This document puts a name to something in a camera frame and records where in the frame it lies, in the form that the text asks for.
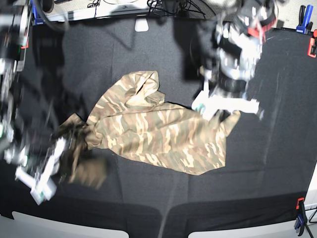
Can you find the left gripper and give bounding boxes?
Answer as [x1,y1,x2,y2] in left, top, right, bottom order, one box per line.
[191,71,264,119]

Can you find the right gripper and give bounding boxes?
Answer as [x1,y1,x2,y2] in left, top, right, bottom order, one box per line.
[15,137,67,205]

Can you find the camouflage t-shirt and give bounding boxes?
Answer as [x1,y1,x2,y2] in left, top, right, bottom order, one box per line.
[57,71,240,188]

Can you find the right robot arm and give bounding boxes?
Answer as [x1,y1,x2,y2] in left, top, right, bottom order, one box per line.
[0,0,70,205]

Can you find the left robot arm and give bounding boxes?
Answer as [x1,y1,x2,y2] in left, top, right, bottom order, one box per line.
[191,0,278,120]

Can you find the white tape patch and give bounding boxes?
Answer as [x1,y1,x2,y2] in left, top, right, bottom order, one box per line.
[134,18,149,32]

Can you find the orange clamp far right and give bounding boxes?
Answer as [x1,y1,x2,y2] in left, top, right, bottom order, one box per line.
[307,30,317,58]

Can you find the blue clamp top right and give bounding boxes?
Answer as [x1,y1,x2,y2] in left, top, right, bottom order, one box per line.
[296,4,314,34]

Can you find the orange blue clamp near right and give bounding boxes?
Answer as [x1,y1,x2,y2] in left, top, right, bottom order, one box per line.
[294,197,308,237]

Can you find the black cable bundle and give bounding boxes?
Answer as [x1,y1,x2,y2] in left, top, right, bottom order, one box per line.
[146,0,218,20]

